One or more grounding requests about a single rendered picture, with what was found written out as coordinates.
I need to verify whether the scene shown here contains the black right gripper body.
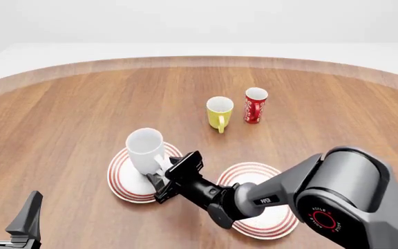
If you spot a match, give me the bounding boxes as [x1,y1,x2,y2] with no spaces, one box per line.
[154,150,206,205]

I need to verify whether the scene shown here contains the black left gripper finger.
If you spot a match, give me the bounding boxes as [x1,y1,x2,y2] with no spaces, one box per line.
[5,190,44,243]

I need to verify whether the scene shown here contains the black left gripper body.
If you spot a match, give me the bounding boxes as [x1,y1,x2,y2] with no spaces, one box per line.
[0,234,42,249]

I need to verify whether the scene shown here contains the white plate with red rings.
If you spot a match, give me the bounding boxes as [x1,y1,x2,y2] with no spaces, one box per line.
[216,162,300,233]
[107,141,184,204]

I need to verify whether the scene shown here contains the yellow and white mug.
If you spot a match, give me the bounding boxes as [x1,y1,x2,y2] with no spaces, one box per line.
[205,95,235,135]

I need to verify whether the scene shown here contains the red mug with white print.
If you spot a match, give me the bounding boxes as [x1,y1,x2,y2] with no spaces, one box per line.
[243,87,269,125]

